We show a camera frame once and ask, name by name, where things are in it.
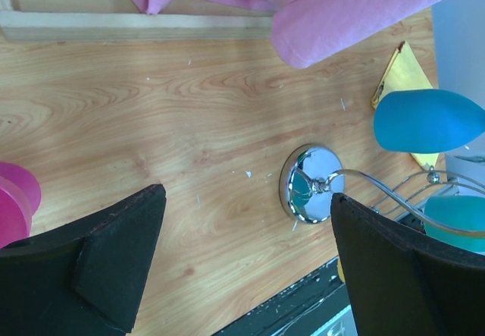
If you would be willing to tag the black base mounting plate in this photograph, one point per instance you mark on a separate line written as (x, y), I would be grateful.
(317, 304)

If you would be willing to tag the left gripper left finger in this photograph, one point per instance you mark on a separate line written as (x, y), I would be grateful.
(86, 277)

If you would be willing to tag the chrome wine glass rack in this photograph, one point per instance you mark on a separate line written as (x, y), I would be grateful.
(313, 173)

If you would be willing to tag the blue wine glass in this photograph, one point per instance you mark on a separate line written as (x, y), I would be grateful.
(463, 212)
(426, 121)

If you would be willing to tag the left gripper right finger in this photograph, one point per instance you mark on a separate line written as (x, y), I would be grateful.
(402, 282)

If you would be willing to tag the magenta plastic wine glass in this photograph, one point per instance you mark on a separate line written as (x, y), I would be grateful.
(21, 196)

